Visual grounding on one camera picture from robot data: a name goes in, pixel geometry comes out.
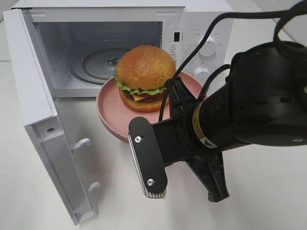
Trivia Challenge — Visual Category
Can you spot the lower white microwave knob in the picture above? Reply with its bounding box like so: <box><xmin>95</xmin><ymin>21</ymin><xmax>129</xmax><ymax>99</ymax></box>
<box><xmin>193</xmin><ymin>67</ymin><xmax>209</xmax><ymax>85</ymax></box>

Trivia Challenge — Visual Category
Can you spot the white microwave oven body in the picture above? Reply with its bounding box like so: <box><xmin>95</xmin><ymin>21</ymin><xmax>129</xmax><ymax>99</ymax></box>
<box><xmin>9</xmin><ymin>0</ymin><xmax>231</xmax><ymax>97</ymax></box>

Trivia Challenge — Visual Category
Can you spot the white microwave knob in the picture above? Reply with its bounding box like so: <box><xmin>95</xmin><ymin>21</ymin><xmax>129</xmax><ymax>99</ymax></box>
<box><xmin>198</xmin><ymin>35</ymin><xmax>217</xmax><ymax>57</ymax></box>
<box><xmin>193</xmin><ymin>67</ymin><xmax>209</xmax><ymax>85</ymax></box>

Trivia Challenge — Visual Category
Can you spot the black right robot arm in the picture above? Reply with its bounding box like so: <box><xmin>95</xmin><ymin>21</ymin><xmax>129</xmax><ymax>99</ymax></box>
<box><xmin>153</xmin><ymin>0</ymin><xmax>307</xmax><ymax>202</ymax></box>

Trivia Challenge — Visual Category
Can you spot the burger with lettuce and cheese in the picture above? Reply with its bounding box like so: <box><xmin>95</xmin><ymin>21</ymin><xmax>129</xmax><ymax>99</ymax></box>
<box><xmin>114</xmin><ymin>45</ymin><xmax>176</xmax><ymax>112</ymax></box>

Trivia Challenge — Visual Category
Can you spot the glass microwave turntable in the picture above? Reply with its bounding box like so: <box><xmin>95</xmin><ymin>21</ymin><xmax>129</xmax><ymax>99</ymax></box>
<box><xmin>69</xmin><ymin>39</ymin><xmax>136</xmax><ymax>85</ymax></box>

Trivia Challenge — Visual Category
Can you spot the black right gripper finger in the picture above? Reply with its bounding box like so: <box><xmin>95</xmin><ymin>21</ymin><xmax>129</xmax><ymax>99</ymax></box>
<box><xmin>166</xmin><ymin>78</ymin><xmax>197</xmax><ymax>118</ymax></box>
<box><xmin>186</xmin><ymin>153</ymin><xmax>229</xmax><ymax>203</ymax></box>

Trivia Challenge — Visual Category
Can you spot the pink round plate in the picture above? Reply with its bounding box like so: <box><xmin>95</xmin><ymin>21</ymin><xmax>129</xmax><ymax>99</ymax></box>
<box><xmin>95</xmin><ymin>71</ymin><xmax>207</xmax><ymax>144</ymax></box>

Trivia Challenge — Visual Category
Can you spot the upper white microwave knob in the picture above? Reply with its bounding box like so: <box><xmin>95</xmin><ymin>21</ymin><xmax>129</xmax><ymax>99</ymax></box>
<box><xmin>198</xmin><ymin>35</ymin><xmax>217</xmax><ymax>57</ymax></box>

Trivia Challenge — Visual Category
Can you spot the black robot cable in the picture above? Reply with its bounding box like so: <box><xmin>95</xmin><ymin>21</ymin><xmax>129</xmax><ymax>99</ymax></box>
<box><xmin>158</xmin><ymin>9</ymin><xmax>307</xmax><ymax>122</ymax></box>

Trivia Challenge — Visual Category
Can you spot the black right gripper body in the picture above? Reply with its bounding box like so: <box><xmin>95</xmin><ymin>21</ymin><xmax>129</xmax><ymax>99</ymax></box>
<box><xmin>153</xmin><ymin>102</ymin><xmax>211</xmax><ymax>166</ymax></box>

